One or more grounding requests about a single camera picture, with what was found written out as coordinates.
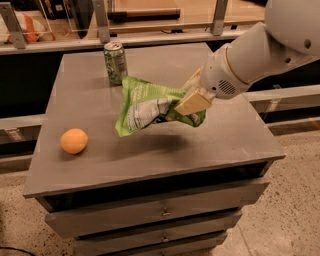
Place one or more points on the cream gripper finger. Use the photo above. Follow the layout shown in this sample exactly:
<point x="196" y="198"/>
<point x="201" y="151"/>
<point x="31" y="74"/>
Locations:
<point x="194" y="102"/>
<point x="193" y="80"/>

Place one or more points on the green rice chip bag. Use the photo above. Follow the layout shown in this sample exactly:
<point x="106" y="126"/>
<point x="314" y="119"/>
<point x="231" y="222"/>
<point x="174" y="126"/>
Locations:
<point x="146" y="103"/>

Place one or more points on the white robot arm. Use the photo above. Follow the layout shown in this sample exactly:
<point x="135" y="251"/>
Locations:
<point x="289" y="37"/>

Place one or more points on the orange white bag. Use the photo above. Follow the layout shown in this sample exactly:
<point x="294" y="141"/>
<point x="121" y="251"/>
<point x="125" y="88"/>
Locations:
<point x="31" y="28"/>

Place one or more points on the green soda can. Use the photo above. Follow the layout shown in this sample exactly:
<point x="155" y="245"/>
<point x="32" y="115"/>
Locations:
<point x="115" y="60"/>

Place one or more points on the grey drawer cabinet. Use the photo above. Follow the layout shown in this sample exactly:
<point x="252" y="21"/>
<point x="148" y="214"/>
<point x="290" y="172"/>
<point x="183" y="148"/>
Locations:
<point x="165" y="190"/>

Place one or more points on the orange fruit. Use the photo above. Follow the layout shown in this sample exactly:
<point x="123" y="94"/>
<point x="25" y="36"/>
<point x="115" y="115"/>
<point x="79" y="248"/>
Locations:
<point x="74" y="141"/>

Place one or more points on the clear acrylic box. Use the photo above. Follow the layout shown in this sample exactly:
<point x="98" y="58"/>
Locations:
<point x="78" y="12"/>

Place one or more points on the wooden handled tool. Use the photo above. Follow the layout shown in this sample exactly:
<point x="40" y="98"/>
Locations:
<point x="144" y="15"/>

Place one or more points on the grey metal railing frame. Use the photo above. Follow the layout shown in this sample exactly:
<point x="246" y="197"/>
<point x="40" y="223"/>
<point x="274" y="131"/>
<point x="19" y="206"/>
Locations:
<point x="200" y="20"/>

